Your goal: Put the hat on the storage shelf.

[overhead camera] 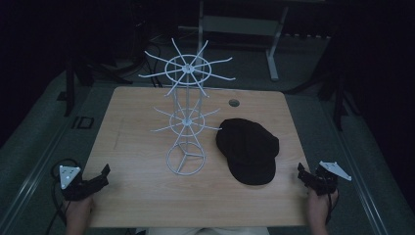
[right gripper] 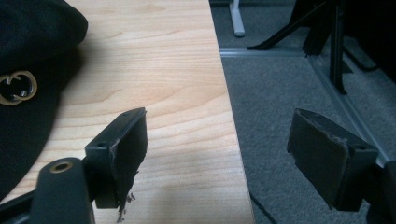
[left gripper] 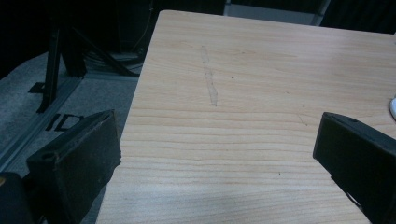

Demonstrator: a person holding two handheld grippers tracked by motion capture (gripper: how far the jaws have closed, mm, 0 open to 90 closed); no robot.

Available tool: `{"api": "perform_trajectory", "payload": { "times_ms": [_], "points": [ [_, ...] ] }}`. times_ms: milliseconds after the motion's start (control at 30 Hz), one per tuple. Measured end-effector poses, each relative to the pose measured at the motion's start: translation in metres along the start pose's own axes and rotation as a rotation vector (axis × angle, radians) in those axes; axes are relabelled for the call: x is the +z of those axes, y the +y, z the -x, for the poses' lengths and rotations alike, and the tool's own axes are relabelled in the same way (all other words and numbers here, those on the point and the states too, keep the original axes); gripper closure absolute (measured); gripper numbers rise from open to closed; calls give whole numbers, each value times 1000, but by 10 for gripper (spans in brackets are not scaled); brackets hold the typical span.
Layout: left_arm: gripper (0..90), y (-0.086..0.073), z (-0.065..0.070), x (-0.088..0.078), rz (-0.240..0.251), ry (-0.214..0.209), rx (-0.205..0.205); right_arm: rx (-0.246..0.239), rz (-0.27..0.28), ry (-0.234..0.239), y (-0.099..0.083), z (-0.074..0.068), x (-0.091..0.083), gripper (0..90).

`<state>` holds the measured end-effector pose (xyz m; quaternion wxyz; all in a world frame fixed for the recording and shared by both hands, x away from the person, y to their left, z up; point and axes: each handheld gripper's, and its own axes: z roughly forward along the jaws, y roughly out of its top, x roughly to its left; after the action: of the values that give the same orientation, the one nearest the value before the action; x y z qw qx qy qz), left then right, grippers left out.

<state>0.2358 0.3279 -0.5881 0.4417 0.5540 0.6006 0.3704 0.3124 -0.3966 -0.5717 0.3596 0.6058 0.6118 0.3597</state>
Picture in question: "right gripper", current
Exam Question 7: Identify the black cap with gold emblem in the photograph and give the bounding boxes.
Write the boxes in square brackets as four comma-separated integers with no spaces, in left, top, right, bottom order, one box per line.
[0,0,89,200]

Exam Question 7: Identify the grey metal floor rail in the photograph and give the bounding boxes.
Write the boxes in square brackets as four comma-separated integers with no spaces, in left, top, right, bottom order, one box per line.
[219,47,393,169]

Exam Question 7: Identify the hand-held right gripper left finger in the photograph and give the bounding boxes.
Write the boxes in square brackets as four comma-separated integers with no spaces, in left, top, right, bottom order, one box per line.
[83,107,149,224]

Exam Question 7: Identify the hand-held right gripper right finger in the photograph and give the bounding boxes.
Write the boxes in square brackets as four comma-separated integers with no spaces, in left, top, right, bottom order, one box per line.
[287,107,379,213]

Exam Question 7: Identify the black tripod stand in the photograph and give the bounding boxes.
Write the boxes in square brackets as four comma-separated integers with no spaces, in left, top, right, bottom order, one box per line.
[247,0,354,95]

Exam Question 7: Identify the white metal table leg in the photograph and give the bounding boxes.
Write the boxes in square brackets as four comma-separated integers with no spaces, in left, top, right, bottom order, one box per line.
[229,0,247,38]

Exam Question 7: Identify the black cable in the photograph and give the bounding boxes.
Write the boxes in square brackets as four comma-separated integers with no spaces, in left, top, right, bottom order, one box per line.
[248,191,278,224]

